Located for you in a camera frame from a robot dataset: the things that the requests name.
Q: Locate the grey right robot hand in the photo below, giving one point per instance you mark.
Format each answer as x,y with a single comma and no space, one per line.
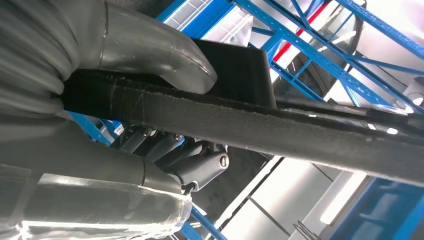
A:
66,159

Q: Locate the white plastic crate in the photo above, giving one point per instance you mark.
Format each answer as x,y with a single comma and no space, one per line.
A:
232,28
185,13

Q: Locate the blue plastic crate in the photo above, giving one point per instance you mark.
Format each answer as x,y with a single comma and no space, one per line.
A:
208,18

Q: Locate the red barrier belt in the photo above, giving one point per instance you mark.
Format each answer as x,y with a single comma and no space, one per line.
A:
319,11

